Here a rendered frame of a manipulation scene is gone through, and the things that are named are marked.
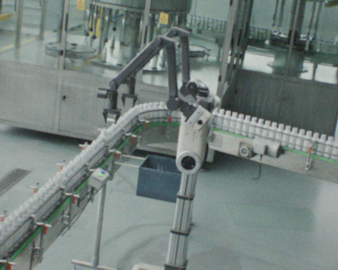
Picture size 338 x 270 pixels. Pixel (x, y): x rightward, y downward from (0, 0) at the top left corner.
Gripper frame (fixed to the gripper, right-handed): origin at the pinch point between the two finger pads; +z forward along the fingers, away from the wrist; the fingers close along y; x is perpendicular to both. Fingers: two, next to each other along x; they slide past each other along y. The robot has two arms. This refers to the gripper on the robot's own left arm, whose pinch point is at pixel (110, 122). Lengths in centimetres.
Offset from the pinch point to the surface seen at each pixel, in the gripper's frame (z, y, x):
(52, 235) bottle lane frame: 51, -9, -65
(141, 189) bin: 61, 13, 54
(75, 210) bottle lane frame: 52, -10, -24
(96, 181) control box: 30.4, 1.6, -24.3
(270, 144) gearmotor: 38, 95, 145
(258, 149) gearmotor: 43, 86, 142
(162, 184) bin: 54, 27, 54
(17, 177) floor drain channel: 139, -150, 221
